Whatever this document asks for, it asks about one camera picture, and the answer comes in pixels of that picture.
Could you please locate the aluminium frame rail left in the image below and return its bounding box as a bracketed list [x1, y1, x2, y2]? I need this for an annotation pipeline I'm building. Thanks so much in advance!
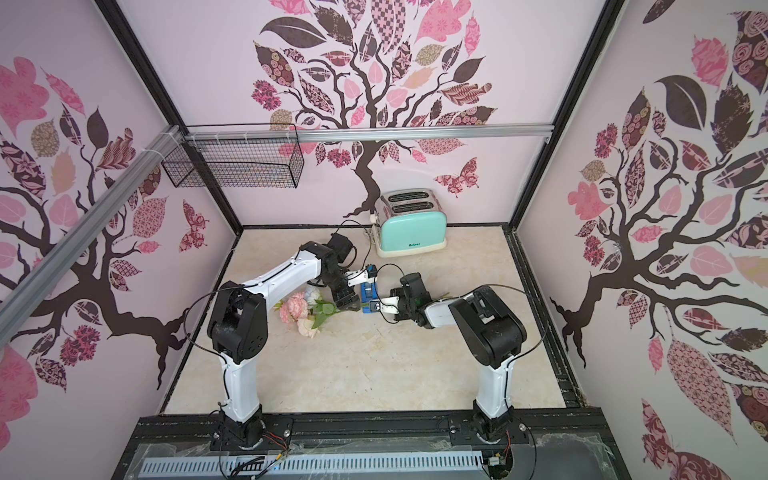
[1, 125, 183, 345]

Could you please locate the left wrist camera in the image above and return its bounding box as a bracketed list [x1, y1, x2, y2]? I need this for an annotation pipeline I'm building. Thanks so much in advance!
[345, 264, 378, 287]

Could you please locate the black wire basket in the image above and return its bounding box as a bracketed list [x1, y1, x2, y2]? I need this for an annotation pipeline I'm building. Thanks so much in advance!
[162, 123, 305, 189]

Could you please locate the pink flower bouquet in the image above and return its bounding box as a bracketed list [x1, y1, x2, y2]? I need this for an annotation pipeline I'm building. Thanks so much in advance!
[273, 286, 397, 338]

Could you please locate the left camera cable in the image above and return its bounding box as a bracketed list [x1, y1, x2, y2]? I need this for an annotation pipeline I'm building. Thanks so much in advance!
[332, 218, 376, 271]

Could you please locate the mint green toaster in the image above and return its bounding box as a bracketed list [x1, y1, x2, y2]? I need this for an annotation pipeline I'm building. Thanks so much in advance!
[370, 188, 448, 258]

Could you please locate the blue tape dispenser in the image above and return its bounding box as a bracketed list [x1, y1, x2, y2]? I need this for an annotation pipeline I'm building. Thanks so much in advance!
[360, 282, 380, 314]

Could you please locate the white slotted cable duct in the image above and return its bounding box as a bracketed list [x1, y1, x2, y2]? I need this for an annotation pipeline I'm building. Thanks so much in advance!
[130, 451, 487, 479]

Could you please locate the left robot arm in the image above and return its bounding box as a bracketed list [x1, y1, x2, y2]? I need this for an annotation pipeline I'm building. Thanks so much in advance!
[207, 233, 361, 448]

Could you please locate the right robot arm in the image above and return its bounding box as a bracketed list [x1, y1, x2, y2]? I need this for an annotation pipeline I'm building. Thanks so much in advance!
[380, 273, 528, 442]

